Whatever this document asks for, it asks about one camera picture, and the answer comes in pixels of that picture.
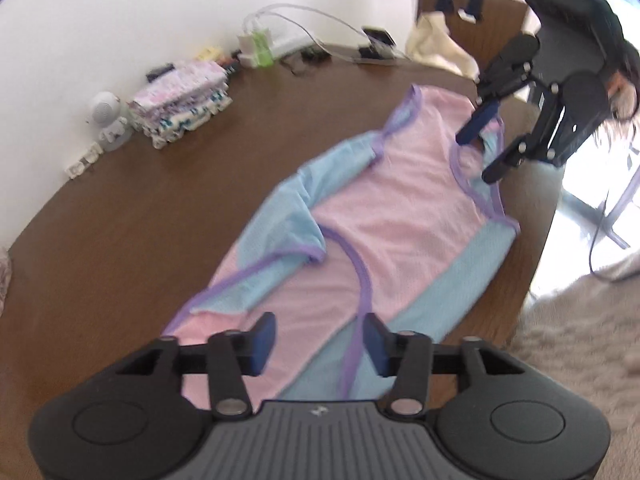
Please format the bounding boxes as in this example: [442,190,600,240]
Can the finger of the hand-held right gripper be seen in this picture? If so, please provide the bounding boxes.
[456,55,538,147]
[481,82,588,184]

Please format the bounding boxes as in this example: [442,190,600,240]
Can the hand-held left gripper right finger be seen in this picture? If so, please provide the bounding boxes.
[363,313,524,418]

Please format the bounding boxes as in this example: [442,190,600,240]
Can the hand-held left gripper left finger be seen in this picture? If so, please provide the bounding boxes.
[116,312,277,418]

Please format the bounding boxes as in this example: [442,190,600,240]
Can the pink and blue garment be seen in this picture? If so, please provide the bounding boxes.
[164,85,522,401]

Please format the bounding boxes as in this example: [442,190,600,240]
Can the stack of folded patterned clothes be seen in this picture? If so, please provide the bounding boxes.
[127,59,233,150]

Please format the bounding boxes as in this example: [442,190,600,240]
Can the wooden chair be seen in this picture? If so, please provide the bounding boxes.
[416,0,532,82]

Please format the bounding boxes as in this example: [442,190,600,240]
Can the cream cloth bag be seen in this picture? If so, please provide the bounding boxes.
[404,11,480,80]

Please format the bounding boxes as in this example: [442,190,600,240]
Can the phone on stand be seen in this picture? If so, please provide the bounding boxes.
[358,26,397,62]

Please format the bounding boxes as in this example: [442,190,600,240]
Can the beige shaggy rug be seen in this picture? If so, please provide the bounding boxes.
[509,255,640,480]

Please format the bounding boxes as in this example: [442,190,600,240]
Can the green bottle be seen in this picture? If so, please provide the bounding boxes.
[237,29,276,68]

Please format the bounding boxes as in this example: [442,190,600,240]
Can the white plastic clips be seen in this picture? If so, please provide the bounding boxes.
[65,142,103,177]

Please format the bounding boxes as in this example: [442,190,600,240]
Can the white robot-shaped speaker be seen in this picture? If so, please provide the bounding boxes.
[85,91,133,153]

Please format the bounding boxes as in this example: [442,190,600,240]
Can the thin black cable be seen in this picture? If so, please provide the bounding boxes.
[586,187,618,277]

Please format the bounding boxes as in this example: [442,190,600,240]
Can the black coiled cable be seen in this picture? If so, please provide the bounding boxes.
[279,46,332,77]

